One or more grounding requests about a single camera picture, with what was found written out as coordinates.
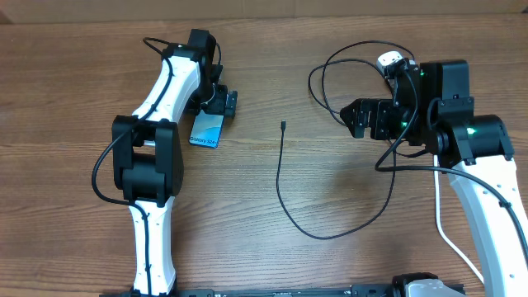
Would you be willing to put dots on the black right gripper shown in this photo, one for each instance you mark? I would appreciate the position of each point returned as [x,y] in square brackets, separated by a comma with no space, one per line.
[379,113]

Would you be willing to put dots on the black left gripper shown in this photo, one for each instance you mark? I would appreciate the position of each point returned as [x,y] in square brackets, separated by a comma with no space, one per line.
[216,104]

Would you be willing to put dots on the Samsung Galaxy smartphone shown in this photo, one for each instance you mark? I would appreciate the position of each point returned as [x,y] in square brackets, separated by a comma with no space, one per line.
[206,130]

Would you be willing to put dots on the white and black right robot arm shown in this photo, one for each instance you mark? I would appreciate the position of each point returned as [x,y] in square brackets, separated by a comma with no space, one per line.
[432,106]

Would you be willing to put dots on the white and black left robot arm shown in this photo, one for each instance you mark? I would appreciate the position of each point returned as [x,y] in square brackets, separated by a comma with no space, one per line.
[147,154]

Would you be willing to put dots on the white charger plug adapter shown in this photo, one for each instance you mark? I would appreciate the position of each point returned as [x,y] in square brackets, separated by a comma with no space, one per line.
[386,60]

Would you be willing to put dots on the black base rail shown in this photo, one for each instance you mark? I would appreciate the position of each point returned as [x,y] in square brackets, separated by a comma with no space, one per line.
[414,284]

